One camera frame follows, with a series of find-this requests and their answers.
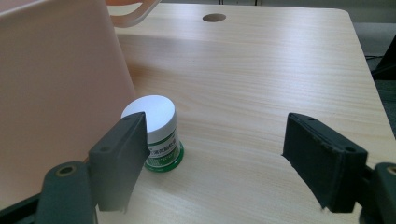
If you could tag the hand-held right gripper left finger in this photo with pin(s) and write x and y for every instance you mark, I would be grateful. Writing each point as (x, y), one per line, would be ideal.
(116, 165)

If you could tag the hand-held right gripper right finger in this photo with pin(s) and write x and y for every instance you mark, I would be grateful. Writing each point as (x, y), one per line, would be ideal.
(323, 161)

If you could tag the white and green jar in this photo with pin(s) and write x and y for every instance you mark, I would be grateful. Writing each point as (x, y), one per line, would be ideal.
(160, 124)

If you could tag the pink plastic basket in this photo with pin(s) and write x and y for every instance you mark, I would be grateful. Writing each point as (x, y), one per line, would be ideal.
(59, 93)

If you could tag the dark stand base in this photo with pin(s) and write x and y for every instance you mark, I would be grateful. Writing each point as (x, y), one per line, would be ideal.
(386, 63)

